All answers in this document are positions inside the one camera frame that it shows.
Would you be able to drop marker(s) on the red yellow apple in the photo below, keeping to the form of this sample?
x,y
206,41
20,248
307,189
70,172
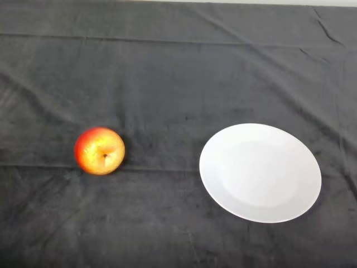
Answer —
x,y
97,156

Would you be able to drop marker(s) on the white round plate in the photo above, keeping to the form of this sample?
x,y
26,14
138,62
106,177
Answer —
x,y
259,173

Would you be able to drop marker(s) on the black table cloth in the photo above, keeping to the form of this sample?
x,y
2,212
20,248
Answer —
x,y
167,83

